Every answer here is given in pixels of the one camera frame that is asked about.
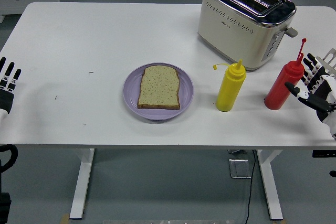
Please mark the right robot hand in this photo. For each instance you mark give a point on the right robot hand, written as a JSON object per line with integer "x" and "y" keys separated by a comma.
{"x": 323, "y": 95}

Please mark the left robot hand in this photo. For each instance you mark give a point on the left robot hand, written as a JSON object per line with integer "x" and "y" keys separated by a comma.
{"x": 5, "y": 98}

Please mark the red squeeze bottle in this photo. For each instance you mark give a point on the red squeeze bottle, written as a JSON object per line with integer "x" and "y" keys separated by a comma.
{"x": 283, "y": 87}

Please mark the slice of bread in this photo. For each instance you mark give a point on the slice of bread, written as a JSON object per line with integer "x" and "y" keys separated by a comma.
{"x": 160, "y": 87}

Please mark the metal toast rack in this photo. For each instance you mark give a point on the metal toast rack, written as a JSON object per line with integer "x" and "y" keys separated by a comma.
{"x": 330, "y": 56}

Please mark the black table control panel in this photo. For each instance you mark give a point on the black table control panel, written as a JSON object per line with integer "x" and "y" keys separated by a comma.
{"x": 324, "y": 153}

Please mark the yellow squeeze bottle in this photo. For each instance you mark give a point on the yellow squeeze bottle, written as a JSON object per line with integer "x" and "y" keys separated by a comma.
{"x": 231, "y": 90}

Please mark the white table leg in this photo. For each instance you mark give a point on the white table leg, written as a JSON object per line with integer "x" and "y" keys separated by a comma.
{"x": 81, "y": 182}
{"x": 270, "y": 182}

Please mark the cream and chrome toaster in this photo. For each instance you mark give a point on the cream and chrome toaster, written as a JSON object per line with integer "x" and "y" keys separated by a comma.
{"x": 236, "y": 37}

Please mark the metal floor socket plate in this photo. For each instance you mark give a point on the metal floor socket plate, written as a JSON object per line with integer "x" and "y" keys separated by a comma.
{"x": 240, "y": 169}

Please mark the purple plate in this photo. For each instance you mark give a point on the purple plate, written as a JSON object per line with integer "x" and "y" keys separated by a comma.
{"x": 131, "y": 98}

